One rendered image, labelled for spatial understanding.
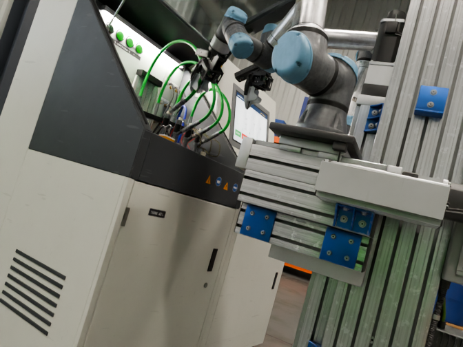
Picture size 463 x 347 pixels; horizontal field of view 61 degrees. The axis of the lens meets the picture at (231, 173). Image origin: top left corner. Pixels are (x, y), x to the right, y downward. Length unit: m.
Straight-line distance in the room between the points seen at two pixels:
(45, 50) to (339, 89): 1.23
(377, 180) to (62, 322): 1.02
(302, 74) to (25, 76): 1.25
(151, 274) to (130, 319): 0.16
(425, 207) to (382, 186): 0.09
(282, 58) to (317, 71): 0.09
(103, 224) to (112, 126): 0.33
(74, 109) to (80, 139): 0.13
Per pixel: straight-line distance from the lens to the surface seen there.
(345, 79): 1.12
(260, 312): 2.34
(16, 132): 1.82
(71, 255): 1.39
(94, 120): 1.45
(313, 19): 1.10
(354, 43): 1.70
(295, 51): 1.02
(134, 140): 1.27
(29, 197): 1.63
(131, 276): 1.39
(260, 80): 1.62
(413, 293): 1.20
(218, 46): 1.45
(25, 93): 1.86
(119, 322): 1.43
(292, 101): 8.62
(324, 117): 1.08
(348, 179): 0.90
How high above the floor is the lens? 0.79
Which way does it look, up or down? 5 degrees up
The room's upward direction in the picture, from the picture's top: 16 degrees clockwise
